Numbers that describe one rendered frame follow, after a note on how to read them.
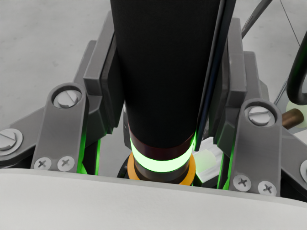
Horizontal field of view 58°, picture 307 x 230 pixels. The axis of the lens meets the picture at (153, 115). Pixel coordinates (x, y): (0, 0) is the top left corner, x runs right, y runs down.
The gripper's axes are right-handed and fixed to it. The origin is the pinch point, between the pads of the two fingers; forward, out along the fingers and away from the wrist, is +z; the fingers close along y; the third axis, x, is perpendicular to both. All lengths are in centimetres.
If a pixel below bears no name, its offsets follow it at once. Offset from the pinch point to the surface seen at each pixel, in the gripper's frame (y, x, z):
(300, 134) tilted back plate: 26, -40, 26
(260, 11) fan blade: 10.7, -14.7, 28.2
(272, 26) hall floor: 83, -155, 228
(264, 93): 21, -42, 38
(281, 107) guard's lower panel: 71, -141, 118
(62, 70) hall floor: -97, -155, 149
